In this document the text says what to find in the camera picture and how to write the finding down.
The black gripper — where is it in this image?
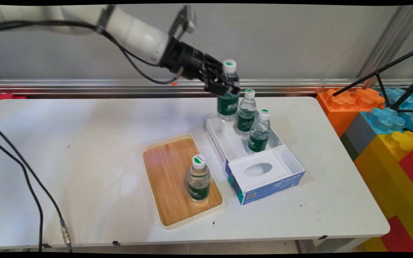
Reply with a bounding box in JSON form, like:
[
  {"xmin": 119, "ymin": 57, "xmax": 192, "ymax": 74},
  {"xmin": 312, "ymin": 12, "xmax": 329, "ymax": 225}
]
[{"xmin": 160, "ymin": 37, "xmax": 241, "ymax": 96}]

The green label water bottle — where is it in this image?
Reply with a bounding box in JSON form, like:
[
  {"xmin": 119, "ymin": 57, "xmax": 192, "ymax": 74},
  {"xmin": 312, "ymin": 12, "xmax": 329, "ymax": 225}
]
[
  {"xmin": 235, "ymin": 89, "xmax": 257, "ymax": 138},
  {"xmin": 248, "ymin": 109, "xmax": 272, "ymax": 154},
  {"xmin": 217, "ymin": 59, "xmax": 241, "ymax": 123},
  {"xmin": 187, "ymin": 154, "xmax": 211, "ymax": 202}
]

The white and blue cardboard box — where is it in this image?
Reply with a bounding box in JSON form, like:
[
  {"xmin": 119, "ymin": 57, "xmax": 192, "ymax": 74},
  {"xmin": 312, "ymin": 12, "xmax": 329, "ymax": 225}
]
[{"xmin": 204, "ymin": 114, "xmax": 306, "ymax": 206}]

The bamboo tray with cream rim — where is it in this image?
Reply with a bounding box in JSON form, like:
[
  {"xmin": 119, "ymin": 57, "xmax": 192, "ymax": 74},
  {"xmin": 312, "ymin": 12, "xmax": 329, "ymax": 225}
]
[{"xmin": 141, "ymin": 134, "xmax": 224, "ymax": 230}]

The orange giant toy block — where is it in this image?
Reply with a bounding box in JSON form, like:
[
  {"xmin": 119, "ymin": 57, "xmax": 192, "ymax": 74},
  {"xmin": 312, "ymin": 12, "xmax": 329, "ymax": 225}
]
[{"xmin": 316, "ymin": 88, "xmax": 385, "ymax": 138}]

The grey giant toy block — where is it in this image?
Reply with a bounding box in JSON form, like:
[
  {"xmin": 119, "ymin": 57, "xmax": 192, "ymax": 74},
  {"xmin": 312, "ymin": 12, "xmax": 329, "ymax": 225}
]
[{"xmin": 340, "ymin": 113, "xmax": 378, "ymax": 162}]

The black tripod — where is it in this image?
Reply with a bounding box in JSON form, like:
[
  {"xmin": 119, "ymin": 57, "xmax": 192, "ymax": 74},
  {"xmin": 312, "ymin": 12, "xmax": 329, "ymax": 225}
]
[{"xmin": 332, "ymin": 45, "xmax": 413, "ymax": 114}]

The blue giant toy block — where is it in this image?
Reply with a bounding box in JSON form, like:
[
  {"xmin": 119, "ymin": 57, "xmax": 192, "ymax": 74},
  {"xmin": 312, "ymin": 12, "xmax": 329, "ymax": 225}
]
[{"xmin": 360, "ymin": 88, "xmax": 413, "ymax": 135}]

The yellow giant toy block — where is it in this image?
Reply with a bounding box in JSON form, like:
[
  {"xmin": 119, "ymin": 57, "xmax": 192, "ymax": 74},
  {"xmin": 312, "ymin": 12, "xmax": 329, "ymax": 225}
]
[{"xmin": 353, "ymin": 131, "xmax": 413, "ymax": 253}]

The red toy block edge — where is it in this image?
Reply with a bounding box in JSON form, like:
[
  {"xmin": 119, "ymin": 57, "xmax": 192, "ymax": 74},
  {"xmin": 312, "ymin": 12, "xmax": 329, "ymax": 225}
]
[{"xmin": 0, "ymin": 92, "xmax": 26, "ymax": 110}]

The small red giant toy block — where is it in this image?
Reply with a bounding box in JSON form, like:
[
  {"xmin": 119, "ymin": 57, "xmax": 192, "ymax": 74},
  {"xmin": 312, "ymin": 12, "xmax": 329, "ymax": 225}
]
[{"xmin": 380, "ymin": 215, "xmax": 413, "ymax": 253}]

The aluminium rail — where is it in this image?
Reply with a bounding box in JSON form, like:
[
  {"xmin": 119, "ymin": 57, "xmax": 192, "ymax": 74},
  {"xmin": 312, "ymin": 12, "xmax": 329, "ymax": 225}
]
[{"xmin": 0, "ymin": 79, "xmax": 413, "ymax": 96}]

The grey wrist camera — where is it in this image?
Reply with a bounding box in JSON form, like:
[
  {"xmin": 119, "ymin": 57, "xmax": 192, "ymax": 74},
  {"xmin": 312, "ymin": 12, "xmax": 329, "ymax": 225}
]
[{"xmin": 169, "ymin": 4, "xmax": 197, "ymax": 40}]

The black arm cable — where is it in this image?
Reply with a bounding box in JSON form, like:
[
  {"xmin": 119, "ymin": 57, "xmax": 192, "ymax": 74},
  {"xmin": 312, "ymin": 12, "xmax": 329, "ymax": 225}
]
[{"xmin": 0, "ymin": 20, "xmax": 177, "ymax": 85}]

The black cable with metal connector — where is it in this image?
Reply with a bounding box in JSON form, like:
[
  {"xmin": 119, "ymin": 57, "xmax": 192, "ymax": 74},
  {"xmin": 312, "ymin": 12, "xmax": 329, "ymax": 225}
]
[{"xmin": 0, "ymin": 119, "xmax": 73, "ymax": 253}]

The thin black cable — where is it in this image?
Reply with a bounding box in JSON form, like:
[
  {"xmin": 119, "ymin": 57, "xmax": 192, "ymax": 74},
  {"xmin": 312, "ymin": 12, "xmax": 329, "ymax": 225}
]
[{"xmin": 0, "ymin": 135, "xmax": 44, "ymax": 252}]

